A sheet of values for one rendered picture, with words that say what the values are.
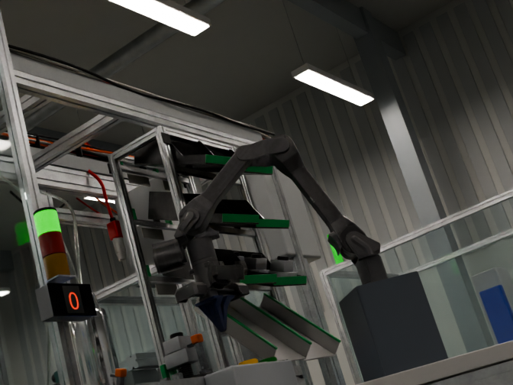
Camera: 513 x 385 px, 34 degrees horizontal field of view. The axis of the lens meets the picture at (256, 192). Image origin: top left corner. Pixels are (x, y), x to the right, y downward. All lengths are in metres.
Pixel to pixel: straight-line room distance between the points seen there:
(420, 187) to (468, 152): 1.24
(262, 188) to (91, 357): 1.22
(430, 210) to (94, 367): 7.21
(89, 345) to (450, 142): 8.48
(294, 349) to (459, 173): 8.77
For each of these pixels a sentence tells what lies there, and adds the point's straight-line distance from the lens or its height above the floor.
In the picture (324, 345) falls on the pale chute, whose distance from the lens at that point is 2.21.
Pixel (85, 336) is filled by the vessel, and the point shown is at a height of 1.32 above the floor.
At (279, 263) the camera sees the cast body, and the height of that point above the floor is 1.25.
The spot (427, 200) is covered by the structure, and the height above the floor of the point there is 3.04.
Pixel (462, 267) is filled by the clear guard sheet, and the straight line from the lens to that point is 5.81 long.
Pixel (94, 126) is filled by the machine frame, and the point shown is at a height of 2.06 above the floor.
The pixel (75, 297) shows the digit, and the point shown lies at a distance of 1.81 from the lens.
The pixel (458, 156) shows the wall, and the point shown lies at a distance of 10.78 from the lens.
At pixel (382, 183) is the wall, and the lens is 11.15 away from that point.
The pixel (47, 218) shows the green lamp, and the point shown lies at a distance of 1.85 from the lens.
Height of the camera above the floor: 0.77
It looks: 18 degrees up
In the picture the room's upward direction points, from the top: 17 degrees counter-clockwise
